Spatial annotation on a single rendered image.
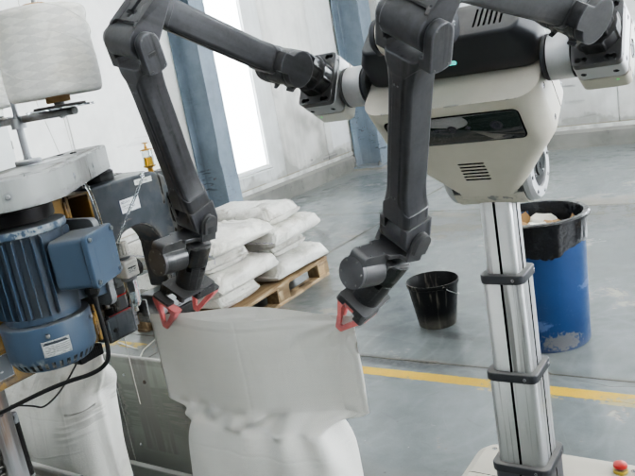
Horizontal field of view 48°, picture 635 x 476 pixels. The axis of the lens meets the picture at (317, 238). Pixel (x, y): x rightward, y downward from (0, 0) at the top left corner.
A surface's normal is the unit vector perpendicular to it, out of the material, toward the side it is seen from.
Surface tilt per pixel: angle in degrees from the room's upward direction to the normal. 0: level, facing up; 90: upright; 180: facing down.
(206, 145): 90
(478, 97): 40
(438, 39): 119
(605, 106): 90
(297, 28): 90
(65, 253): 90
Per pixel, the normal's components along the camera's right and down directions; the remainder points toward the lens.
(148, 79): 0.74, 0.48
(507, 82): -0.47, -0.55
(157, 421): -0.54, 0.29
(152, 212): 0.83, -0.01
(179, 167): 0.72, 0.32
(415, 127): 0.58, 0.55
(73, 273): -0.15, 0.26
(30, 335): 0.08, 0.26
